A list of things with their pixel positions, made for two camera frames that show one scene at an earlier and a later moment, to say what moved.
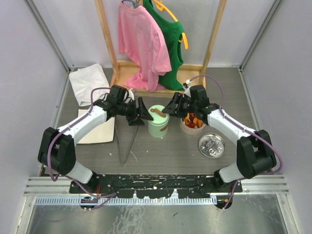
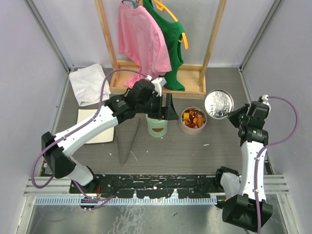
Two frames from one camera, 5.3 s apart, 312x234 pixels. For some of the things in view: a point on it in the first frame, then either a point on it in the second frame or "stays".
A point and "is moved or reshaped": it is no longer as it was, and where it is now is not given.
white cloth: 83,80 stays
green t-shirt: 173,32 stays
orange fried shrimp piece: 199,123 stays
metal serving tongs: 121,162 stays
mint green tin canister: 157,131 is moved or reshaped
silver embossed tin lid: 211,145 → 218,103
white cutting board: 105,133 stays
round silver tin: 189,130 stays
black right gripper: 170,109 → 233,115
